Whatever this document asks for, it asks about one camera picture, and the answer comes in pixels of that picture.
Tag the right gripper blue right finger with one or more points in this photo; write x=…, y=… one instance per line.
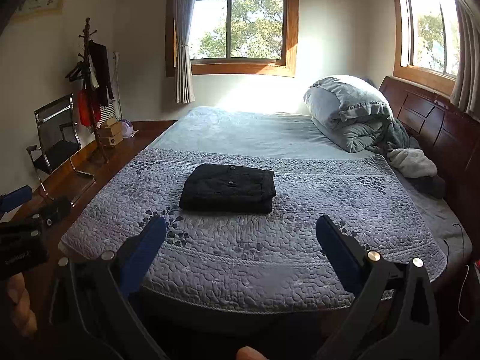
x=393, y=315

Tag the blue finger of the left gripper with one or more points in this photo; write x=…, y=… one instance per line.
x=14, y=199

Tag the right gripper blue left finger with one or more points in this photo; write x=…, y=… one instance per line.
x=89, y=313

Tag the black quilted pants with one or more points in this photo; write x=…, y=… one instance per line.
x=229, y=189

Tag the person's left hand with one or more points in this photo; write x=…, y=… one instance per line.
x=20, y=314

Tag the person's right hand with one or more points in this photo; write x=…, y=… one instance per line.
x=248, y=353

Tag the black metal chair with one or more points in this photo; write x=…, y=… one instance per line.
x=58, y=142

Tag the cardboard boxes stack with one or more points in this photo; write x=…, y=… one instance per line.
x=110, y=132

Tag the small purple white appliance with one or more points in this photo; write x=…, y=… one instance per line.
x=127, y=129

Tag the grey quilted bedspread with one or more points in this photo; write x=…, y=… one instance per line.
x=253, y=263

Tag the white fleece blanket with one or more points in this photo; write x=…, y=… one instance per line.
x=412, y=163

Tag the wooden coat rack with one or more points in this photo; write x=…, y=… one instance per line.
x=93, y=70

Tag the grey crumpled duvet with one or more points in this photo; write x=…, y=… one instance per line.
x=376, y=135

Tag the dark wooden headboard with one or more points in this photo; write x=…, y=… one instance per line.
x=450, y=138

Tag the light blue bed sheet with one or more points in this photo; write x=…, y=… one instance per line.
x=212, y=130

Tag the grey pillow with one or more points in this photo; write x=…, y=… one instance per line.
x=341, y=100

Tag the wooden framed window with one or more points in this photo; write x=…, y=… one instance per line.
x=427, y=50
x=238, y=37

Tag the grey curtain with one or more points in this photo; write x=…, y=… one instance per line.
x=182, y=16

